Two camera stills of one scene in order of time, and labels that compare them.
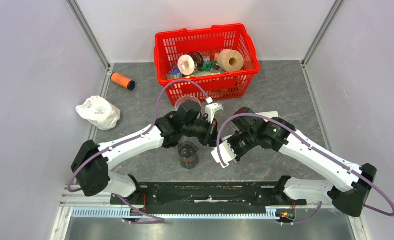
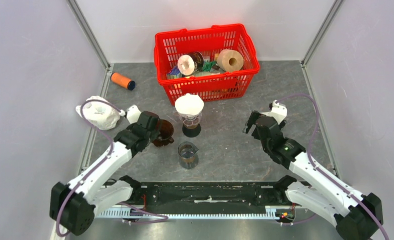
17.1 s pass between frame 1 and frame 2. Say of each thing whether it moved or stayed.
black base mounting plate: stayed
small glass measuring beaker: stayed
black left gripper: moved
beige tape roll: stayed
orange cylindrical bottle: stayed
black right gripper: moved
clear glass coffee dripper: moved
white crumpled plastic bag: stayed
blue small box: stayed
